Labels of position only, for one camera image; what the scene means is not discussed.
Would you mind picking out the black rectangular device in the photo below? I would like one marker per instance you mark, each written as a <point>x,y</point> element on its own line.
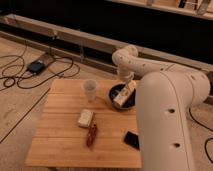
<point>132,140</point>

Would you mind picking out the blue power adapter box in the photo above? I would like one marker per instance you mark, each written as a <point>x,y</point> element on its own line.
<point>36,67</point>

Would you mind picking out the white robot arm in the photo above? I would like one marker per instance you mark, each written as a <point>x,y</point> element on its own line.
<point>163,96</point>

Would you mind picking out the white sponge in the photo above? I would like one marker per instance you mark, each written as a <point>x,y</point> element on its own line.
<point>85,118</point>

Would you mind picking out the red brown snack bar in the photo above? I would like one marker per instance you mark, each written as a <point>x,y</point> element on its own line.
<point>91,135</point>

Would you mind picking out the wooden wall rail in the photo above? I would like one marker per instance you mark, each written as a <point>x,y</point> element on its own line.
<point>91,40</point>

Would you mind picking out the dark bowl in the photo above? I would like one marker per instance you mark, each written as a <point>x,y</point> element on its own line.
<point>130,103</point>

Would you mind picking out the wooden table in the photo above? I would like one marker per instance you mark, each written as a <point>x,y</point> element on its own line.
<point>60,142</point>

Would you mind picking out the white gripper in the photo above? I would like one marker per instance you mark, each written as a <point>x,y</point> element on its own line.
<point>127,80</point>

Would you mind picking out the white box in bowl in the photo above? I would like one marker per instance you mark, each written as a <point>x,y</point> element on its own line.
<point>124,94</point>

